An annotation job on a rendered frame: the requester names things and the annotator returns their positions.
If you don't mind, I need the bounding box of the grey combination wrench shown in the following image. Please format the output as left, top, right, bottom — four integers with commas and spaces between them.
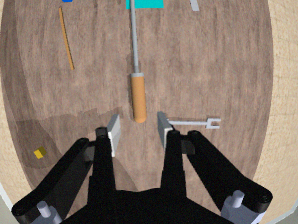
167, 118, 221, 128

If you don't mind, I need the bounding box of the grey flat bar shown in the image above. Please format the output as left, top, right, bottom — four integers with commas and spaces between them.
190, 0, 199, 11

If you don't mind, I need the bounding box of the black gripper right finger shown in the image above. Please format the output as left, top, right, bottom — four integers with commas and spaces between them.
155, 111, 273, 224

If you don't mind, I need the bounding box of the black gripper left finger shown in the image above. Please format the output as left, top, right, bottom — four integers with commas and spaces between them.
11, 114, 121, 224

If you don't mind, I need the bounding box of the teal square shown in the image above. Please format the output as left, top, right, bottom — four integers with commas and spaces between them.
126, 0, 164, 9

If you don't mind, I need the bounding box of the small yellow cube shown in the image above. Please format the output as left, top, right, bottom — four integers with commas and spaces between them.
34, 146, 47, 159

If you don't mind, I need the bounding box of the grey metal hook with wooden handle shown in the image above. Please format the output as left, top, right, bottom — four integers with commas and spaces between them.
130, 0, 147, 123

